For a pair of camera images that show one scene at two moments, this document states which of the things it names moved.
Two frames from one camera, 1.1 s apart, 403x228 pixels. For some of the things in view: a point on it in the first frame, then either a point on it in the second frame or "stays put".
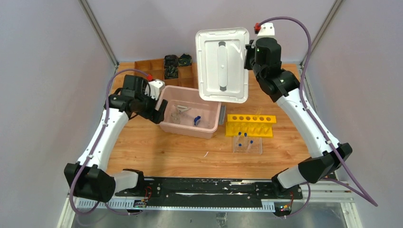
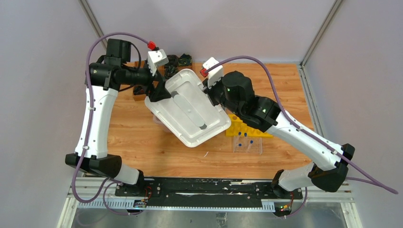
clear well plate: [245, 144] stays put
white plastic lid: [220, 54] -> [189, 115]
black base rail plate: [209, 189] stays put
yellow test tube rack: [253, 125] stays put
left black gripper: [154, 111] -> [154, 83]
